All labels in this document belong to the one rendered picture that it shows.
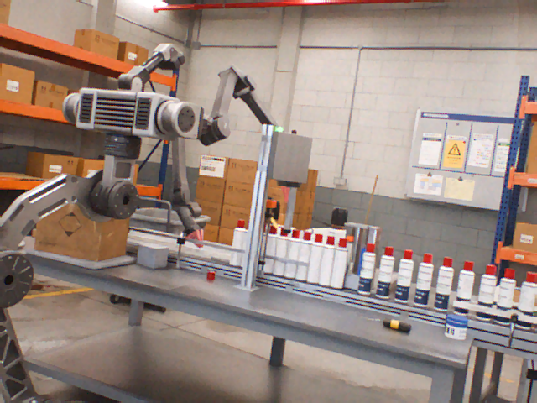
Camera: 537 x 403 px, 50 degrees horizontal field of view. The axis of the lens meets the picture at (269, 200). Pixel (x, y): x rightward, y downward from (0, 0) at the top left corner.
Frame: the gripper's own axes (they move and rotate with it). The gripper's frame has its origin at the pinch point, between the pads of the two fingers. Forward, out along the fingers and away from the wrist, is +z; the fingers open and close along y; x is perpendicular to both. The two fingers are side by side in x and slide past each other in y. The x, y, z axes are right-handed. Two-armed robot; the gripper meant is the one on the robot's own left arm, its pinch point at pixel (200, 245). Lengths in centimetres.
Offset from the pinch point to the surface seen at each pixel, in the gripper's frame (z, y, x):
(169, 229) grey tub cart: -64, 171, 112
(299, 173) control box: -1, -8, -60
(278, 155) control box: -9, -17, -59
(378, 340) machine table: 68, -45, -66
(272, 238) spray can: 14.6, -2.1, -33.5
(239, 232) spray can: 4.8, -2.2, -21.4
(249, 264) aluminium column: 21.3, -16.0, -24.8
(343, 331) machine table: 60, -44, -57
